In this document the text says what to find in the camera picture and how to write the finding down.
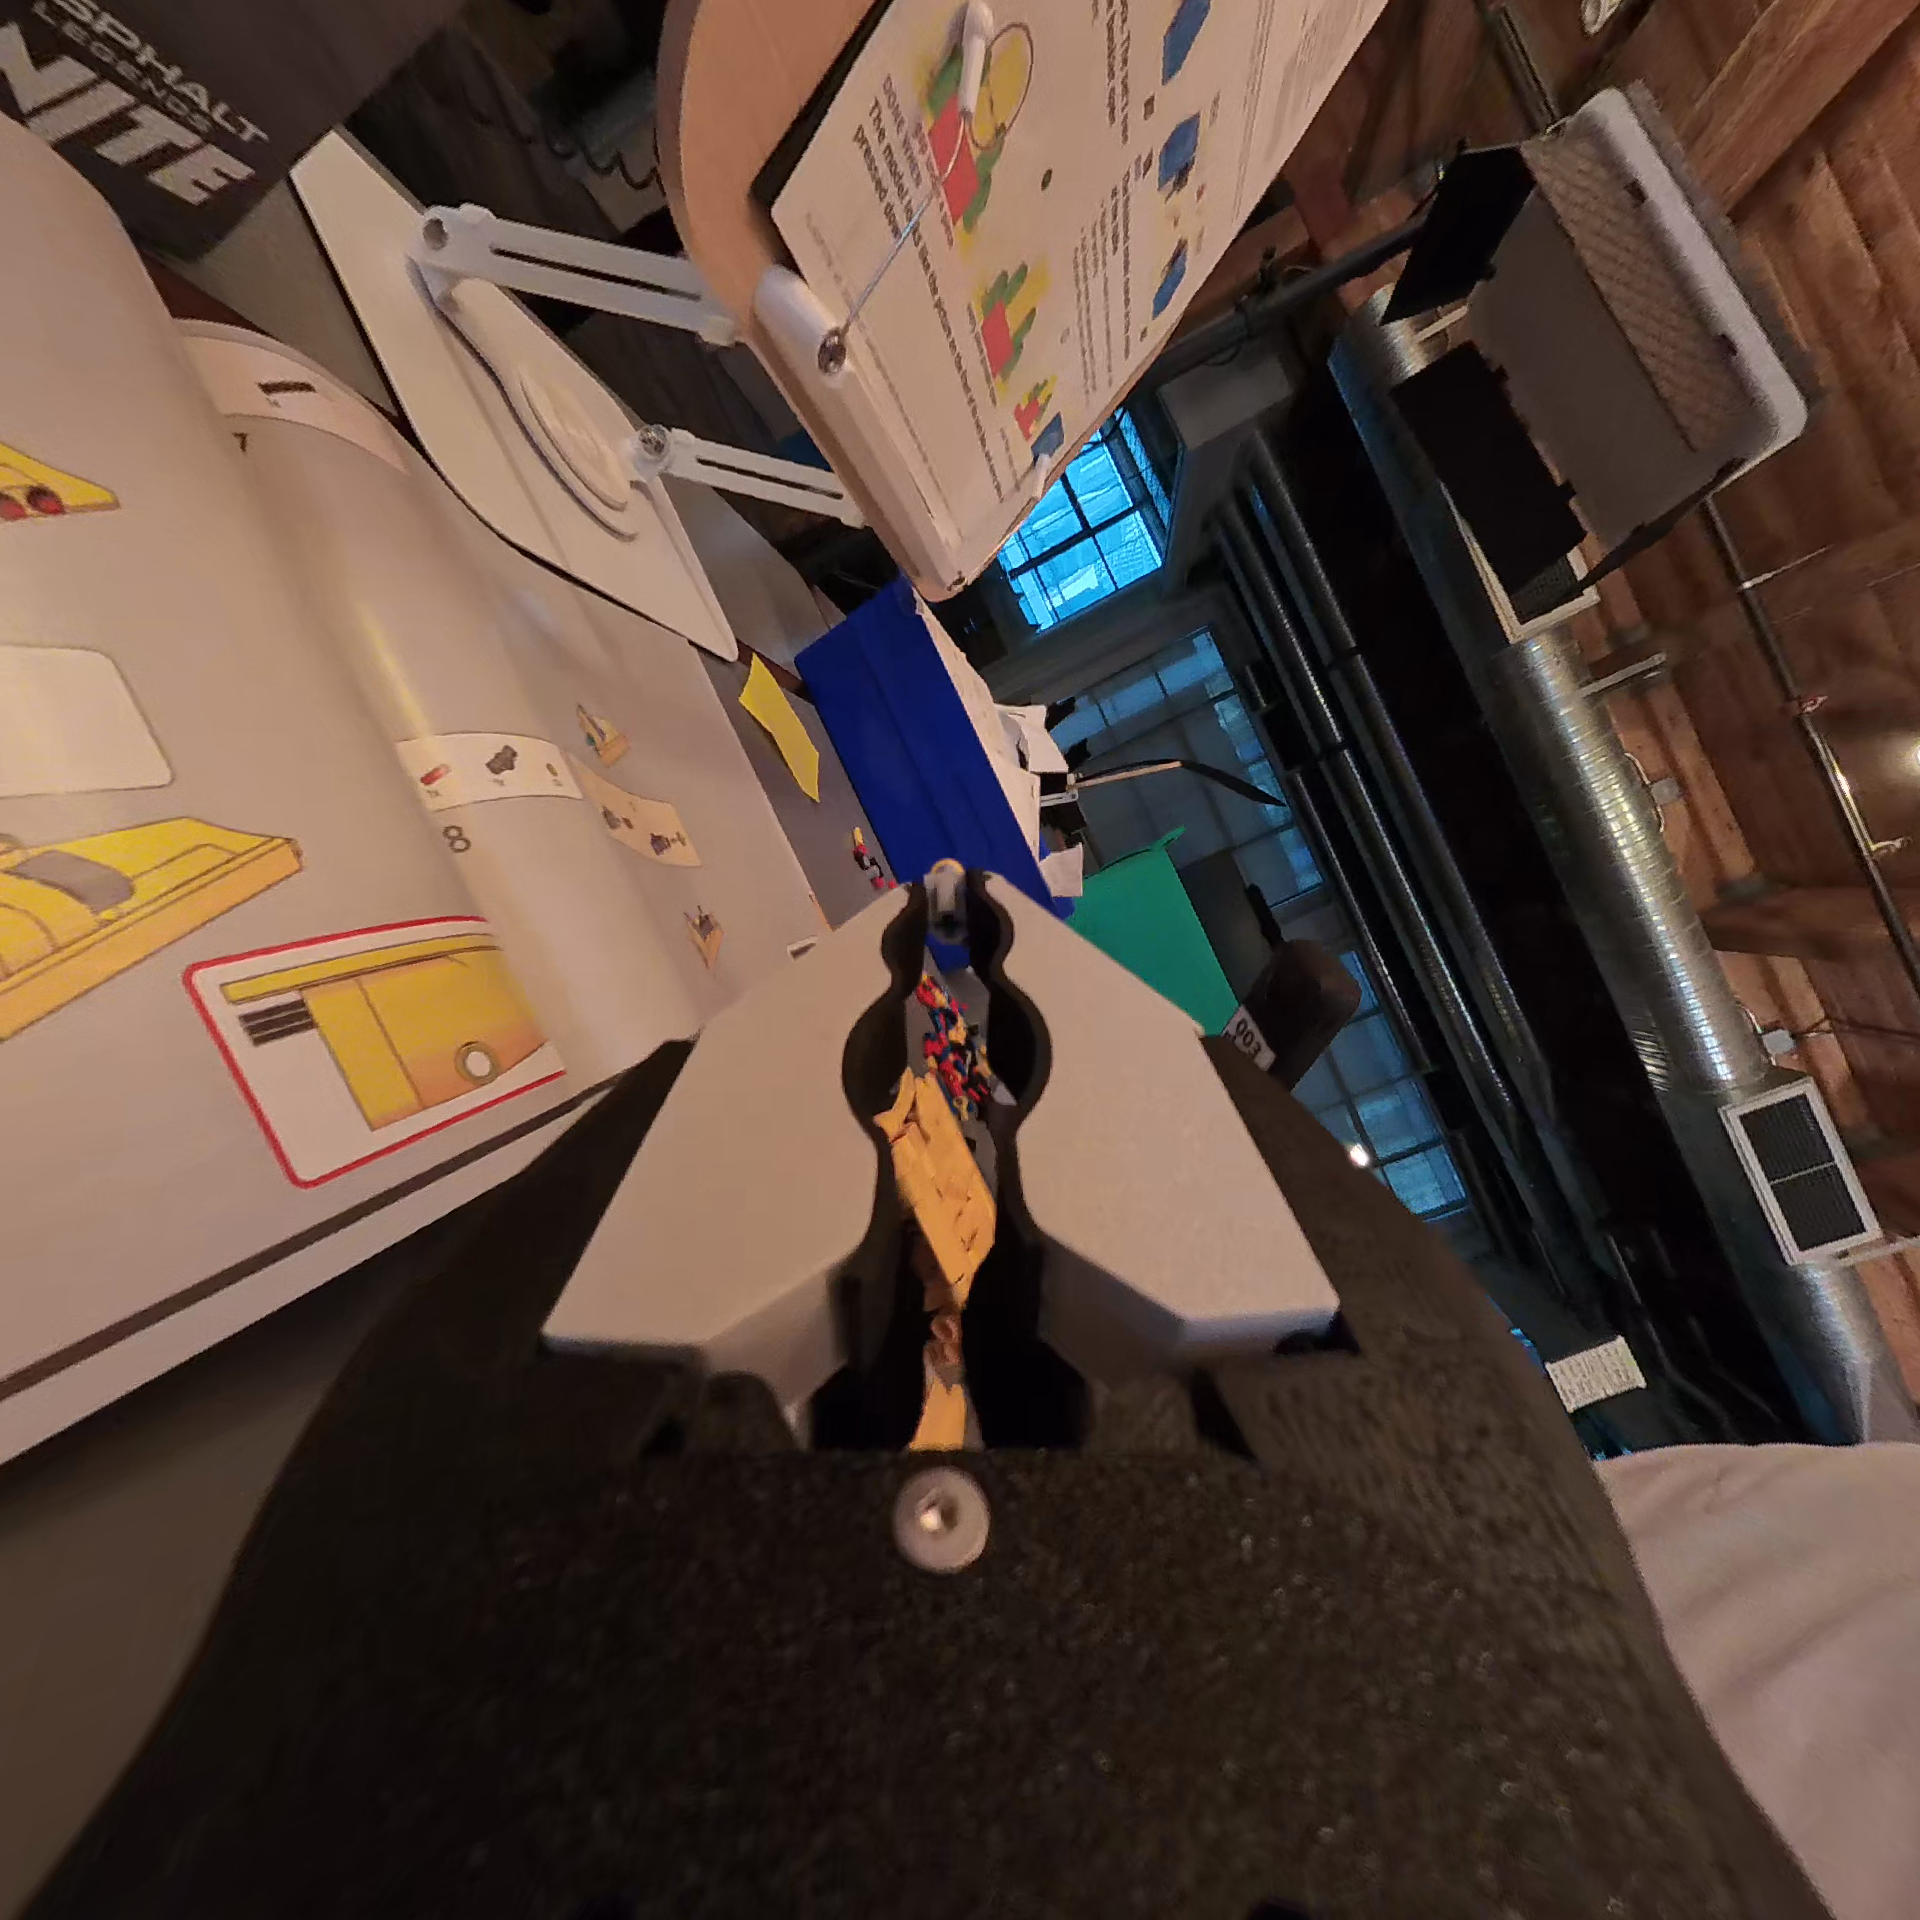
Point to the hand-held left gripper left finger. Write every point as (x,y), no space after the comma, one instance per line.
(703,1200)

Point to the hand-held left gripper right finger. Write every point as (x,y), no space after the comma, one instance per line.
(1156,1200)

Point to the yellow brick car model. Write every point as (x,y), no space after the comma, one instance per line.
(942,1200)

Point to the pile of small connector pins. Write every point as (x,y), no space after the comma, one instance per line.
(953,1040)

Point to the grey angled connector piece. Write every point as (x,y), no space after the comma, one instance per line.
(942,891)

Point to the grey desk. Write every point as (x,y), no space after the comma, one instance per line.
(772,872)

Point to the green plastic box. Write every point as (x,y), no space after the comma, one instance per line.
(1156,930)

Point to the crumpled white paper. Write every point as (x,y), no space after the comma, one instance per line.
(1028,746)

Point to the small cluster of pins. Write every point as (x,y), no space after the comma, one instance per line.
(863,868)

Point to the yellow paper piece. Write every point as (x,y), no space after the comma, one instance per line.
(781,731)

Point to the blue plastic bin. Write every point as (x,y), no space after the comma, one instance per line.
(902,721)

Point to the white vent unit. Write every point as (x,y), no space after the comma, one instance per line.
(1802,1173)

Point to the white ceiling device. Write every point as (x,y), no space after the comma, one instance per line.
(1622,344)

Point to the open instruction booklet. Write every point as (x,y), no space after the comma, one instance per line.
(303,603)

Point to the person's white shirt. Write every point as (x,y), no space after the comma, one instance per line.
(1788,1647)

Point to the printed instruction sheet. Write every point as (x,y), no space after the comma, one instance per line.
(1048,178)

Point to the wooden document stand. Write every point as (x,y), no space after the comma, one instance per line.
(718,91)

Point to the toy car set box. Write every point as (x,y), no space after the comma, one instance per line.
(201,91)

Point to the silver air duct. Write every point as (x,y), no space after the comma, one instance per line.
(1622,841)

